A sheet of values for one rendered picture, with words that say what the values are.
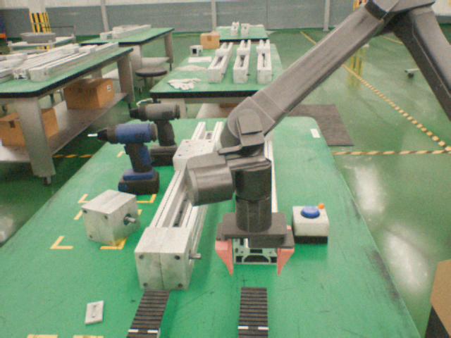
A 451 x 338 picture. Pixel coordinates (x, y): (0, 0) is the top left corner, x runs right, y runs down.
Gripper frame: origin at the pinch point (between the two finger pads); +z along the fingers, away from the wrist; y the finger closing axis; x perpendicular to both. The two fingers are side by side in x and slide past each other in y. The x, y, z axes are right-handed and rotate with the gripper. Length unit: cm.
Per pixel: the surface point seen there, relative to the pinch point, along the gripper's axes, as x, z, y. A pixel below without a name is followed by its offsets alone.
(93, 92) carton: -365, 49, 177
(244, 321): 2.1, 9.7, 2.0
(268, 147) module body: -68, 4, -5
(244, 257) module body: -17.9, 11.0, 2.2
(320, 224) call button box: -25.5, 7.4, -15.3
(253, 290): -5.6, 9.6, 0.4
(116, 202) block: -29.4, 3.1, 33.9
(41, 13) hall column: -1013, -21, 549
